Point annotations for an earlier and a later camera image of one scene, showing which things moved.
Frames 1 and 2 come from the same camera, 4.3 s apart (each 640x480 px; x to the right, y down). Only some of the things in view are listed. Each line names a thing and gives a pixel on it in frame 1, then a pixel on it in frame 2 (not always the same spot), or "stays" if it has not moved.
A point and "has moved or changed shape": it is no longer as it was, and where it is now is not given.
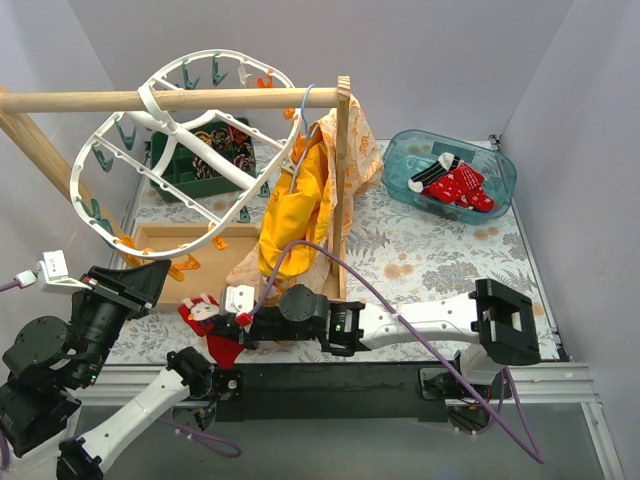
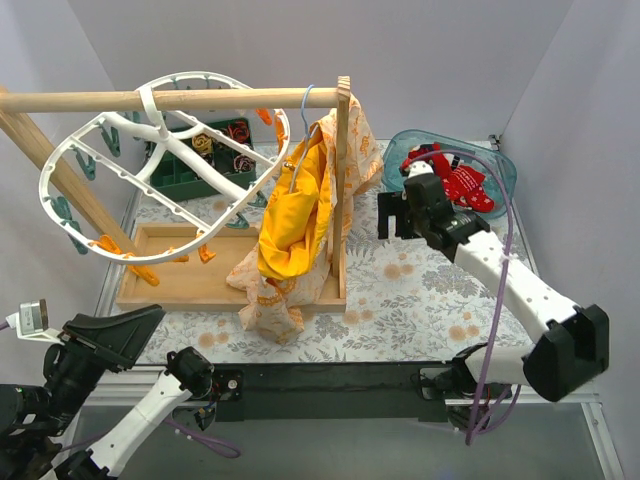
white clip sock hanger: x=167 y=177 has moved or changed shape
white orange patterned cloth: x=363 y=172 stays
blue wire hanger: x=306 y=140 stays
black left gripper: x=118 y=292 to x=95 y=351
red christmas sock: x=197 y=314 to x=431 y=153
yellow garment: x=297 y=207 stays
